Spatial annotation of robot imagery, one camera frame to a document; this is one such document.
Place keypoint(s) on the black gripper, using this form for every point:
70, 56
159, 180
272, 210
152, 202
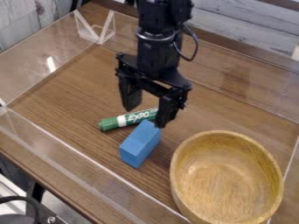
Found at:
152, 71

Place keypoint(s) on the blue rectangular block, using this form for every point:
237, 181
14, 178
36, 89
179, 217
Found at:
140, 143

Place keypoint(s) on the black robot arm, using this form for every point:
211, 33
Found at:
161, 16

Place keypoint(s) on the brown wooden bowl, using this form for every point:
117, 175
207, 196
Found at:
225, 179

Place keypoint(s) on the green Expo marker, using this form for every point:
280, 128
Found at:
127, 119

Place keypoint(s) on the clear acrylic enclosure wall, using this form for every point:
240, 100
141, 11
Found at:
58, 88

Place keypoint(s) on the black metal table frame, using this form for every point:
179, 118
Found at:
36, 210

